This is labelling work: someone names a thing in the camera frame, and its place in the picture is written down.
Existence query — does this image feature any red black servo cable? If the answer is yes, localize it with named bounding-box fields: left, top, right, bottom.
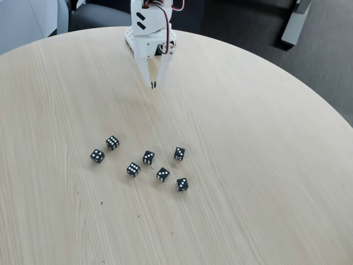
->
left=142, top=0, right=185, bottom=55

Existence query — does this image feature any dark upholstered chair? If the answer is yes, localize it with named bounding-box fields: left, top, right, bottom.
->
left=68, top=0, right=133, bottom=33

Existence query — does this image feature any grey metal desk leg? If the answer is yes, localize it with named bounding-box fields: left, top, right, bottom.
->
left=281, top=0, right=314, bottom=46

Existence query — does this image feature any white cabinet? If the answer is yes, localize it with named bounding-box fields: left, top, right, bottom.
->
left=0, top=0, right=69, bottom=55

